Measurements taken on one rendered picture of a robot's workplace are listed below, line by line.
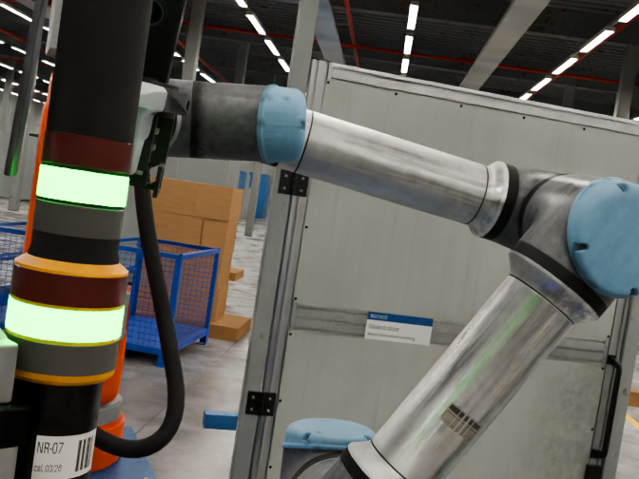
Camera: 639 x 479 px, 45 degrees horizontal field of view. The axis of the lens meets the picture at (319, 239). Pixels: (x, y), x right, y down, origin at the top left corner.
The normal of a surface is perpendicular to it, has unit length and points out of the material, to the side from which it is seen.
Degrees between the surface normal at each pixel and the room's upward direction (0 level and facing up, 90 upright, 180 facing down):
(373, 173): 115
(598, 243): 88
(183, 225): 90
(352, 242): 90
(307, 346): 90
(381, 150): 70
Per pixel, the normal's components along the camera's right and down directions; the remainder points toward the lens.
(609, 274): 0.23, 0.05
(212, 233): -0.07, 0.04
